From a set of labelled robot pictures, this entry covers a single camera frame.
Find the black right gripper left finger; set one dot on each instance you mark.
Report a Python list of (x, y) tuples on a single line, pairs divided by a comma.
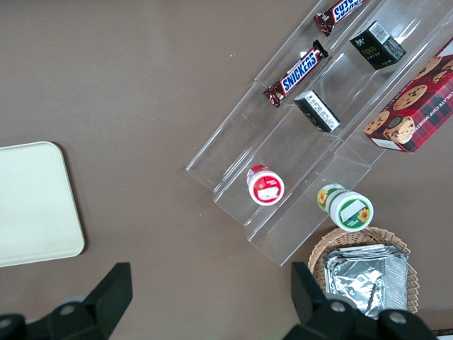
[(92, 318)]

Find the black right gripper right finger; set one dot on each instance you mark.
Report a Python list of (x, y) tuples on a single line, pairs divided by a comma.
[(318, 318)]

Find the light wicker basket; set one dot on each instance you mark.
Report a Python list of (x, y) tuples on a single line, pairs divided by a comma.
[(318, 255)]

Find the cream rectangular serving tray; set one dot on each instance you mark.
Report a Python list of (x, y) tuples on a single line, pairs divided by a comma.
[(35, 202)]

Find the aluminium foil container stack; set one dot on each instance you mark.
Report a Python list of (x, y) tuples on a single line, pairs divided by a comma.
[(361, 280)]

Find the green lid sunflower jar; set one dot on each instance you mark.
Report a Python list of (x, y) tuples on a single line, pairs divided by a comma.
[(352, 210)]

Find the red lid white jar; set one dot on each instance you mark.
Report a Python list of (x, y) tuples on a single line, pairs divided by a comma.
[(266, 189)]

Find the clear acrylic stepped shelf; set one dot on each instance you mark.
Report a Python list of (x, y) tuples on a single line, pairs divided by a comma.
[(308, 159)]

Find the small black carton box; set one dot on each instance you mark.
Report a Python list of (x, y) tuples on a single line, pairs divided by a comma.
[(318, 113), (375, 47)]

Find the red tartan cookie box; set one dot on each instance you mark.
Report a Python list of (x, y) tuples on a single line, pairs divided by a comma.
[(417, 106)]

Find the Snickers chocolate bar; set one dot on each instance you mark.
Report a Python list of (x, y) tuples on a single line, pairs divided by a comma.
[(297, 72), (336, 14)]

